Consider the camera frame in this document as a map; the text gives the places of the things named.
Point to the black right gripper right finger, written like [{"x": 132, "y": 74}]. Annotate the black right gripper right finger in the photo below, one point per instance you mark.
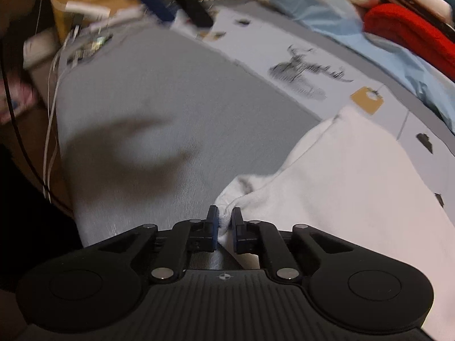
[{"x": 351, "y": 286}]

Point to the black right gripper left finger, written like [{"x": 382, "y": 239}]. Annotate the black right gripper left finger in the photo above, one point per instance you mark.
[{"x": 104, "y": 283}]

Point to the white t-shirt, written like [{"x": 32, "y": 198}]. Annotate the white t-shirt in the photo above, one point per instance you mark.
[{"x": 350, "y": 178}]

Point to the white power strip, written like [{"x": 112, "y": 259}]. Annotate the white power strip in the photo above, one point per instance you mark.
[{"x": 98, "y": 17}]

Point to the grey printed bed sheet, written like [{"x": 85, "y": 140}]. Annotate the grey printed bed sheet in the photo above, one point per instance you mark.
[{"x": 155, "y": 121}]

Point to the light blue blanket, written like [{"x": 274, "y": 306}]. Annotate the light blue blanket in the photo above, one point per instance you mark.
[{"x": 339, "y": 21}]

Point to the red knit garment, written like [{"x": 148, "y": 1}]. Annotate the red knit garment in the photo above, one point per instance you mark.
[{"x": 405, "y": 28}]

